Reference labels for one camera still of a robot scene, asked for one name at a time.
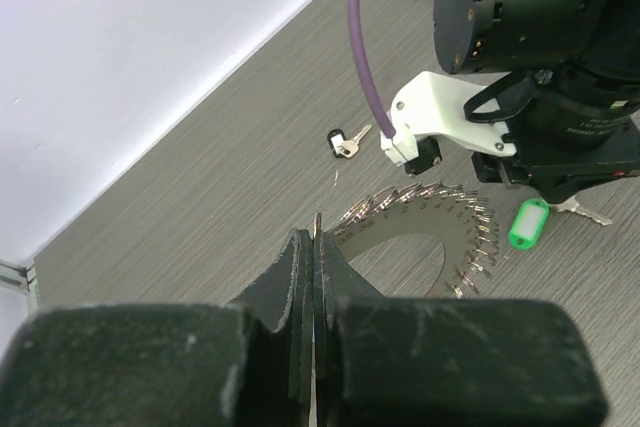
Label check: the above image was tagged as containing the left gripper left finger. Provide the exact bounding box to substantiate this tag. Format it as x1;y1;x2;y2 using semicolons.
1;230;313;426

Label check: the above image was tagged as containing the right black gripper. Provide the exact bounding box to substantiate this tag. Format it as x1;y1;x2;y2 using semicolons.
472;121;639;204

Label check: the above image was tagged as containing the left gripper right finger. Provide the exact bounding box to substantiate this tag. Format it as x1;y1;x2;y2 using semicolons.
314;233;609;426

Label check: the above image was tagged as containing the key with green tag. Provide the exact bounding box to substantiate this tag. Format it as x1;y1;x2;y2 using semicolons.
507;196;613;250

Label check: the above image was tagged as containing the metal disc with keyrings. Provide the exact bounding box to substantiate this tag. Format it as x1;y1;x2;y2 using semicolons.
331;182;499;299

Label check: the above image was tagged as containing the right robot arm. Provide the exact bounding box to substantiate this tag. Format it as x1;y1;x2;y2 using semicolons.
433;0;639;204

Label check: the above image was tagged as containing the key with black tag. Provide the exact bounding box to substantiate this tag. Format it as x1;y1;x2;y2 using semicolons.
326;124;372;159

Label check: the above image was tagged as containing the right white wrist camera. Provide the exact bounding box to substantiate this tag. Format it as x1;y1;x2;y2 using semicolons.
380;71;517;166

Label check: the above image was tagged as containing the left aluminium frame rail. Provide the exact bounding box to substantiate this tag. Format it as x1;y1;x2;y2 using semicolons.
0;261;40;313

